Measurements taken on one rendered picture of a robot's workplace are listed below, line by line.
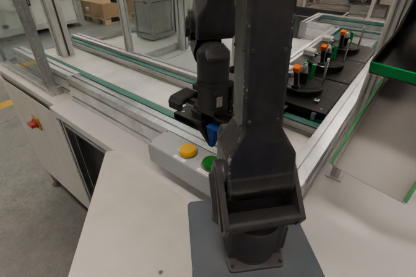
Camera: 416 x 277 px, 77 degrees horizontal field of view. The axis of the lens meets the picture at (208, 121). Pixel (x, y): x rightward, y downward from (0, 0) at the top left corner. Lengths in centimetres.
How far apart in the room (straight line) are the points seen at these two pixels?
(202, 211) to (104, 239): 30
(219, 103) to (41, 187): 181
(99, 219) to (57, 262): 107
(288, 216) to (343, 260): 35
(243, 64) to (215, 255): 23
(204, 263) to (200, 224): 5
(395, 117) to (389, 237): 25
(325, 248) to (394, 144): 24
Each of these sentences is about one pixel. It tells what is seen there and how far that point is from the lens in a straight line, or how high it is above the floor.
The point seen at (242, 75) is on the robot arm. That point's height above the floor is 127.
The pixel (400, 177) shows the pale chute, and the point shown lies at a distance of 59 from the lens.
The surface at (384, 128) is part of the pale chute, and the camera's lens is 61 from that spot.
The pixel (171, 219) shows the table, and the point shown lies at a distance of 63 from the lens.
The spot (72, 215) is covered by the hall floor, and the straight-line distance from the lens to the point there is 188.
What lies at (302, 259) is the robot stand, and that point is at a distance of 36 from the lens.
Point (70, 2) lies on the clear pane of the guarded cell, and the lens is 177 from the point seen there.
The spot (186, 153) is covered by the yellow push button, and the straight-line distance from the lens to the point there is 60.
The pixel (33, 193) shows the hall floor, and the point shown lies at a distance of 214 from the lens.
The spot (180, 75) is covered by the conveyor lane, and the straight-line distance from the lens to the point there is 104.
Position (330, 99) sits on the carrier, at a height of 97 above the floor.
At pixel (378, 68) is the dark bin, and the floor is 120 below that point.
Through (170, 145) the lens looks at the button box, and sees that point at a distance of 65.
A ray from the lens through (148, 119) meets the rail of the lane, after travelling 75.
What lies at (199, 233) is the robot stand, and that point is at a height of 106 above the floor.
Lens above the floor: 137
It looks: 34 degrees down
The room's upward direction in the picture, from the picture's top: straight up
